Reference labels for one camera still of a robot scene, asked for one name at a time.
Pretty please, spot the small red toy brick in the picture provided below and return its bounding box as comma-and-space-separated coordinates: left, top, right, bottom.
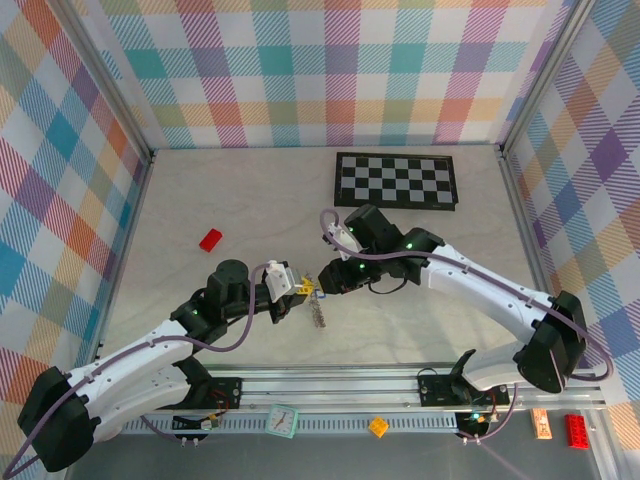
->
198, 228, 225, 253

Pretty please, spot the black and grey chessboard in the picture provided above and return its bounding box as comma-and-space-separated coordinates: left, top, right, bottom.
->
333, 152, 460, 211

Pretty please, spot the mint green alarm clock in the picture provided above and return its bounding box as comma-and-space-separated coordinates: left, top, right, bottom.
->
264, 403, 300, 440

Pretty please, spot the wooden block with orange print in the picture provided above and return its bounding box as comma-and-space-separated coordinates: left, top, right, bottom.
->
531, 408, 553, 440

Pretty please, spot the long red toy brick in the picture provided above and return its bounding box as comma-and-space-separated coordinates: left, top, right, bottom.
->
564, 413, 592, 450

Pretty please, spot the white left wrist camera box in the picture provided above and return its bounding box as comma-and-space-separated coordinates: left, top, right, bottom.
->
263, 258, 301, 301

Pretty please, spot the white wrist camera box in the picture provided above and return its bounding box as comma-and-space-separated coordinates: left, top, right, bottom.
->
327, 224, 362, 261
263, 258, 301, 301

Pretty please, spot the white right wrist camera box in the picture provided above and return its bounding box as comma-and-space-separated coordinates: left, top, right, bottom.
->
327, 224, 362, 261

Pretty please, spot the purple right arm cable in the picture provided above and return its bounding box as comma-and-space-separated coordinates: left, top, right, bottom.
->
318, 208, 615, 444

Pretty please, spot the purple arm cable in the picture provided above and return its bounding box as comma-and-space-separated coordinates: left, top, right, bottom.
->
318, 208, 615, 444
7, 263, 271, 479

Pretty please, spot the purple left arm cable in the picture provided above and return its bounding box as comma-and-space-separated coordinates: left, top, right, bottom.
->
7, 263, 271, 479

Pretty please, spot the aluminium mounting rail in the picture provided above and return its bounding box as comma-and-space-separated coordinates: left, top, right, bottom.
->
57, 367, 606, 414

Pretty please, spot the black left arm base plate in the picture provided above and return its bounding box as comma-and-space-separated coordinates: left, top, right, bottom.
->
192, 377, 244, 411

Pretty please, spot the grey slotted cable duct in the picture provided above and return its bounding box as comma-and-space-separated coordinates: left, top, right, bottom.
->
119, 414, 461, 434

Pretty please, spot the black cable connector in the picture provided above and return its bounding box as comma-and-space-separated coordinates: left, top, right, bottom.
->
455, 410, 492, 442
172, 414, 221, 434

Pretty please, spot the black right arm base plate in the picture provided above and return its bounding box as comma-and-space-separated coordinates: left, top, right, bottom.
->
417, 374, 511, 407

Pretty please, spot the aluminium frame post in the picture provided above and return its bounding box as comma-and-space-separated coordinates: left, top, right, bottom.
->
498, 0, 600, 159
58, 0, 156, 166

